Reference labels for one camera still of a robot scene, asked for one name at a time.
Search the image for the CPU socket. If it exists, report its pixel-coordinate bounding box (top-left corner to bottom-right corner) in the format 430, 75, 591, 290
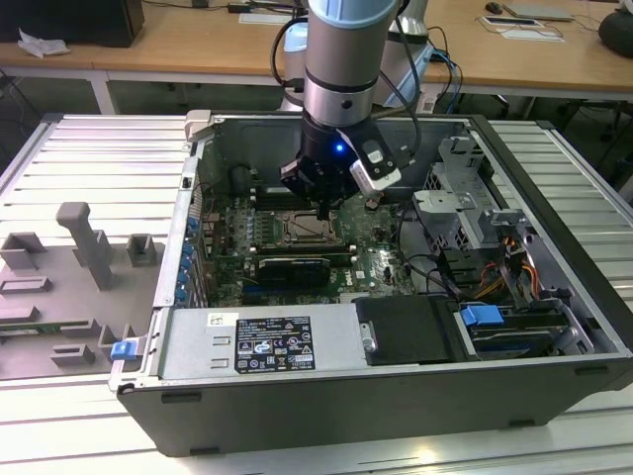
279, 207, 345, 246

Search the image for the black graphics card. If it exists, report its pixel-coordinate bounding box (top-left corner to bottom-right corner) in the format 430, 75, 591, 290
256, 255, 331, 289

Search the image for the green motherboard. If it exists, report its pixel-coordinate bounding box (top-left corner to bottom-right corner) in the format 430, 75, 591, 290
197, 190, 421, 306

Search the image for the grey case release latch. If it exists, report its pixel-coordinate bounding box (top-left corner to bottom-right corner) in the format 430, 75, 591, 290
183, 109, 213, 143

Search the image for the grey metal drive cage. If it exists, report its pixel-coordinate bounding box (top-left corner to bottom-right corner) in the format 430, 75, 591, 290
412, 136, 540, 251

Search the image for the white printed sheet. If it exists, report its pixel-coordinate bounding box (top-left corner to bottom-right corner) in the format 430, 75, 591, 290
238, 12, 298, 25

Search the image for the black plastic shroud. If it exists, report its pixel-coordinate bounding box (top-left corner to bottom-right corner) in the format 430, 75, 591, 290
354, 294, 469, 367

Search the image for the black label sticker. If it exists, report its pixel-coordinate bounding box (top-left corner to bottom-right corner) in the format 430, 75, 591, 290
232, 312, 316, 372

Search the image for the wooden desk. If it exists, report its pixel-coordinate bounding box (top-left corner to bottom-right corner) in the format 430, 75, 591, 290
0, 0, 633, 105

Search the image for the grey power supply unit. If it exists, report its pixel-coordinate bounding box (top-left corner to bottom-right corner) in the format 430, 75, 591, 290
157, 302, 370, 380

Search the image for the hard disk in blue carrier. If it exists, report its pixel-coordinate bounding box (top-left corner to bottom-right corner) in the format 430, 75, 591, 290
457, 304, 570, 360

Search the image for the grey parts rack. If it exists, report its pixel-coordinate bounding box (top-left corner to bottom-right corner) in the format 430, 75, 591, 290
0, 201, 167, 382

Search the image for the black open PC case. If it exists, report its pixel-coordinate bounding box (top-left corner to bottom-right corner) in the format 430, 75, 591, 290
109, 109, 633, 459

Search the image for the white flat device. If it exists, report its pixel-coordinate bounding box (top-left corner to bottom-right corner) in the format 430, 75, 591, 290
482, 15, 543, 30

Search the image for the white paper sheet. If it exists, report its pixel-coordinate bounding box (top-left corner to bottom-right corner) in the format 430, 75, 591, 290
498, 27, 565, 44

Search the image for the grey laptop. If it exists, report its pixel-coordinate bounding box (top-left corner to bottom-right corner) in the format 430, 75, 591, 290
501, 0, 575, 22

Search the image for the black desktop box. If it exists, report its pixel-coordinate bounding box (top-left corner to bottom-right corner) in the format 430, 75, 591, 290
0, 0, 145, 48

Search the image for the crumpled white paper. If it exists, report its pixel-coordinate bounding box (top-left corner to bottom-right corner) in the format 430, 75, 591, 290
17, 27, 70, 58

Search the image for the green RAM stick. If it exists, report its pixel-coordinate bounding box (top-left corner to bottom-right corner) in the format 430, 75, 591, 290
0, 322, 88, 333

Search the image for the black round bag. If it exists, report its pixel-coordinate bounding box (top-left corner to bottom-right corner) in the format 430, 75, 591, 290
597, 9, 633, 55

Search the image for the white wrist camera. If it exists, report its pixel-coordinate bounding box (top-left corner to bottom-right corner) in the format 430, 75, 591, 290
335, 126, 403, 193

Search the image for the black camera cable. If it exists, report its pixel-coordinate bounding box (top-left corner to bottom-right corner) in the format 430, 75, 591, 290
379, 71, 422, 170

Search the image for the blue cable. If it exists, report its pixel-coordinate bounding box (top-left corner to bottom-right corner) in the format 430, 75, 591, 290
432, 48, 464, 115

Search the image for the orange yellow wire bundle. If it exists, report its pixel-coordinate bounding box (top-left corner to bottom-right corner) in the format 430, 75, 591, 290
475, 261, 541, 301

